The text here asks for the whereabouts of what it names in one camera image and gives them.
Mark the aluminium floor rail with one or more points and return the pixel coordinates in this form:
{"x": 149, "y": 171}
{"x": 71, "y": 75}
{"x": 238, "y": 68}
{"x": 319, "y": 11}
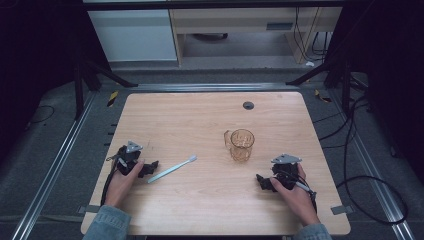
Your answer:
{"x": 373, "y": 173}
{"x": 50, "y": 173}
{"x": 213, "y": 87}

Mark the amber glass cup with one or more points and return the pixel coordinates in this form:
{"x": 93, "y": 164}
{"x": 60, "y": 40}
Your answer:
{"x": 240, "y": 146}

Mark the round grey table grommet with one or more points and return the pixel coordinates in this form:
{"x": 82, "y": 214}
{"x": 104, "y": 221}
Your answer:
{"x": 248, "y": 105}

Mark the white cabinet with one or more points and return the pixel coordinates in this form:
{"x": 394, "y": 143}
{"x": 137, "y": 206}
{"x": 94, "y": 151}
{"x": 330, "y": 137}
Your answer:
{"x": 133, "y": 36}

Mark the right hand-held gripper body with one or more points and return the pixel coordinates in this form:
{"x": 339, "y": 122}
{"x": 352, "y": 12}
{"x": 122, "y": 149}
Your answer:
{"x": 286, "y": 173}

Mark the person's right hand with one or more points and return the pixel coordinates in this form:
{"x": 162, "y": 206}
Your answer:
{"x": 298, "y": 201}

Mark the person's left hand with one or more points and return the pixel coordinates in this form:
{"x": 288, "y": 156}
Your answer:
{"x": 120, "y": 186}

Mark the light blue toothbrush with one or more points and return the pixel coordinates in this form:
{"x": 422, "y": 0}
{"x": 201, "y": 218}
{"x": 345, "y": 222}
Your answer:
{"x": 170, "y": 170}

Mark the yellow black tape strip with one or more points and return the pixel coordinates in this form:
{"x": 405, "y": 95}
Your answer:
{"x": 322, "y": 96}
{"x": 112, "y": 98}

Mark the grey table bracket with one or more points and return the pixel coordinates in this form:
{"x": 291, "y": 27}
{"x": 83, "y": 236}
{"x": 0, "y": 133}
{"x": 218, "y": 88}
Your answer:
{"x": 341, "y": 209}
{"x": 89, "y": 209}

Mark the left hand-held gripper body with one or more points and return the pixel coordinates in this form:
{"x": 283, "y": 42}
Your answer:
{"x": 128, "y": 160}

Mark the black metal stand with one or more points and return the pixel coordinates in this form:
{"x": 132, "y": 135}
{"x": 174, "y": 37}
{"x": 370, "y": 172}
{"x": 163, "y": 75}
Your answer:
{"x": 345, "y": 83}
{"x": 79, "y": 90}

